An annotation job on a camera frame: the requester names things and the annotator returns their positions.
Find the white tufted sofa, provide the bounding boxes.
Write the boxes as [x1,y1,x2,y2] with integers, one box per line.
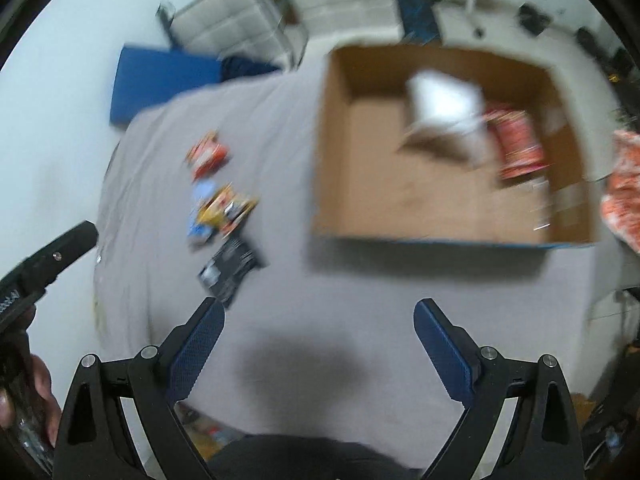
[156,0,404,70]

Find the dark blue cloth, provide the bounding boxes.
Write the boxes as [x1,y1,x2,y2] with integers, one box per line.
[221,55,282,81]

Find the white table cloth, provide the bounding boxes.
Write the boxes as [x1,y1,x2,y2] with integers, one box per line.
[94,44,639,468]

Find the orange patterned bag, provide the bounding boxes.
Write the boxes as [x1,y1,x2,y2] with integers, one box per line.
[600,130,640,254]

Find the blue green cardboard box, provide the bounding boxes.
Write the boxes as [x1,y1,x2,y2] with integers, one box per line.
[312,44,597,248]

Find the red floral snack bag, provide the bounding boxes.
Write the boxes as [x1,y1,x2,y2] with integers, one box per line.
[484,103,548,181]

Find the blue board by sofa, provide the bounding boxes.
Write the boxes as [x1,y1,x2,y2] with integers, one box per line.
[397,0,440,44]

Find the left hand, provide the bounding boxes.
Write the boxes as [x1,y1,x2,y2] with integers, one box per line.
[1,354,62,448]

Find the yellow snack bag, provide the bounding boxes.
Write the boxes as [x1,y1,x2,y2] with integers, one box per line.
[198,184,258,237]

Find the blue cushion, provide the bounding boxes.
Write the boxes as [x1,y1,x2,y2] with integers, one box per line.
[110,46,222,127]

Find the light blue tissue pack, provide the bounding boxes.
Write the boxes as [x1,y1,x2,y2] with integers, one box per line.
[186,178,218,247]

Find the white plastic bag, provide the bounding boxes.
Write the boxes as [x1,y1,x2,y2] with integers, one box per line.
[399,70,490,167]

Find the black snack packet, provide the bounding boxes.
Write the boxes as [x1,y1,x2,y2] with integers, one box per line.
[198,235,266,309]

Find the orange panda snack bag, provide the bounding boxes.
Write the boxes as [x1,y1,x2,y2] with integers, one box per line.
[186,131,229,181]

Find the black barbell weights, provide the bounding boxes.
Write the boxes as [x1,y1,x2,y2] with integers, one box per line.
[516,2,634,82]

